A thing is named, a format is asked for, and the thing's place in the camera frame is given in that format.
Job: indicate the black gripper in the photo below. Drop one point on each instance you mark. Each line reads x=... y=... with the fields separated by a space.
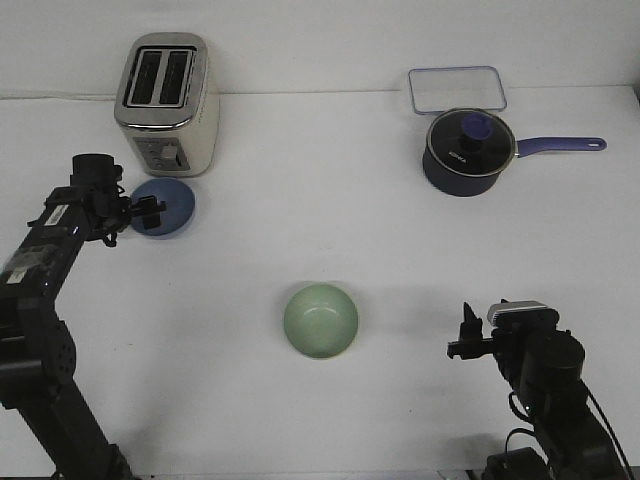
x=108 y=209
x=507 y=346

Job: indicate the blue bowl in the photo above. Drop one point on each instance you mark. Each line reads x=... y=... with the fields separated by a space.
x=179 y=200

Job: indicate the green bowl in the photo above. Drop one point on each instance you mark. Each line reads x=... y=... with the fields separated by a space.
x=321 y=321

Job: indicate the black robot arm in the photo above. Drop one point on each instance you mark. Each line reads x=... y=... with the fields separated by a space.
x=543 y=366
x=38 y=353

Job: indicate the silver two-slot toaster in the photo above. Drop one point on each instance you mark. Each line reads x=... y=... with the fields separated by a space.
x=167 y=105

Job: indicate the dark blue saucepan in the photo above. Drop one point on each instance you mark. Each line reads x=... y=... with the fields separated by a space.
x=461 y=186

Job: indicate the glass saucepan lid blue knob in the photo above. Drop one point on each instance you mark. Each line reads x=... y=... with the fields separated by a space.
x=470 y=142

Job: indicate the clear container blue-rimmed lid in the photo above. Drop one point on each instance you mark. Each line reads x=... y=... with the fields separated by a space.
x=436 y=90

